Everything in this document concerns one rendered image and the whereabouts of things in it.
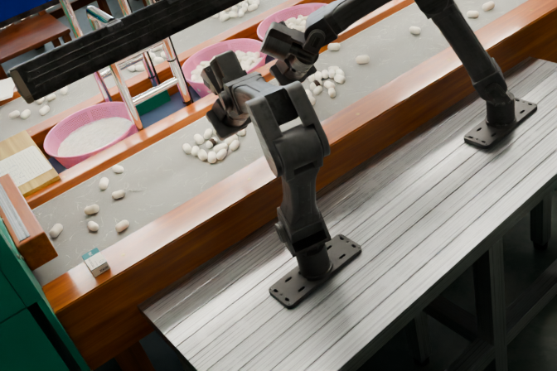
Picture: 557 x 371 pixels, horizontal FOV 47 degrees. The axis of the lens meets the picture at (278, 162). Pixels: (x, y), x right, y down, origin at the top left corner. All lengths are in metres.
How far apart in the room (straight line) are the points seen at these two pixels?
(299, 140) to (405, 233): 0.44
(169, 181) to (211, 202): 0.19
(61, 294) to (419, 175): 0.80
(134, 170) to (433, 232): 0.75
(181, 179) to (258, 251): 0.28
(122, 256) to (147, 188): 0.26
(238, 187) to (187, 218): 0.13
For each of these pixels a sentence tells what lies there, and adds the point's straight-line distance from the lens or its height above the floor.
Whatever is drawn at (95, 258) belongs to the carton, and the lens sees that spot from 1.36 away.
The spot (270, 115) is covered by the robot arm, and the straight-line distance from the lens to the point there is 0.98.
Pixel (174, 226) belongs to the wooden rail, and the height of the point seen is 0.77.
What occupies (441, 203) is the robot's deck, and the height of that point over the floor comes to 0.67.
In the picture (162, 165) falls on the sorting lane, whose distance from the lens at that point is 1.62.
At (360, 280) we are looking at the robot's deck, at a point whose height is 0.67.
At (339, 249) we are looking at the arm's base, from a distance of 1.32.
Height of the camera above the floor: 1.59
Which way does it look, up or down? 35 degrees down
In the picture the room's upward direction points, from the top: 16 degrees counter-clockwise
